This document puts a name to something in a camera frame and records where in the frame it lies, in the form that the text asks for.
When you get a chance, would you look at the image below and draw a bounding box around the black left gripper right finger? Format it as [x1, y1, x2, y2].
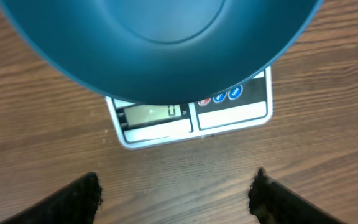
[247, 167, 344, 224]

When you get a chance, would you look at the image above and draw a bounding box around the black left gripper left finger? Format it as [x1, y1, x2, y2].
[1, 172, 103, 224]

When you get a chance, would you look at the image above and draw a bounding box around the white kitchen scale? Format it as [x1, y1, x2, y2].
[106, 67, 273, 150]

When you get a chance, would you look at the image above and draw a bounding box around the blue metal bowl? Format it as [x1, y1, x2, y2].
[0, 0, 323, 105]

